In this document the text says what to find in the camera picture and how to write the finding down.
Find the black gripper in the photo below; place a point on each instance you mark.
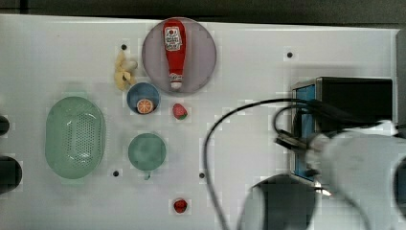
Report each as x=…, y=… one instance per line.
x=291, y=142

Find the silver black toaster oven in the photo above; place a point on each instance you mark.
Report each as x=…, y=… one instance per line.
x=370, y=100

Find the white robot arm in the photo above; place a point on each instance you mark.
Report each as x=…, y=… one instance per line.
x=361, y=172

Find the red strawberry toy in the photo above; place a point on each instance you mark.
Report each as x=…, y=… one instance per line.
x=179, y=111

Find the grey round plate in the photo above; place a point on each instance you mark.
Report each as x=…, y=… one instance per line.
x=200, y=59

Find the orange slice toy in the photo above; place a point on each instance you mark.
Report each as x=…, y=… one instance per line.
x=144, y=106

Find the blue bowl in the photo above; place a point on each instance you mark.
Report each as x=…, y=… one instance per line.
x=142, y=90

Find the red plush ketchup bottle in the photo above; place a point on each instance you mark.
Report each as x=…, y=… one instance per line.
x=175, y=44

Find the yellow plush peeled banana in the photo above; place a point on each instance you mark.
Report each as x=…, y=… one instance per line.
x=124, y=68

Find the green perforated colander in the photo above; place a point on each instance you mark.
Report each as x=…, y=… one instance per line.
x=74, y=138

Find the black round base lower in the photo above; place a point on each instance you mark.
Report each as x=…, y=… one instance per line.
x=10, y=174

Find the black round base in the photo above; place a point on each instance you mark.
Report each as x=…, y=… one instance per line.
x=4, y=125
x=10, y=174

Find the black round base upper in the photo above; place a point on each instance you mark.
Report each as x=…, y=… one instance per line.
x=4, y=125

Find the green cup with handle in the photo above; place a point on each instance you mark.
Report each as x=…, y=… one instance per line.
x=147, y=152

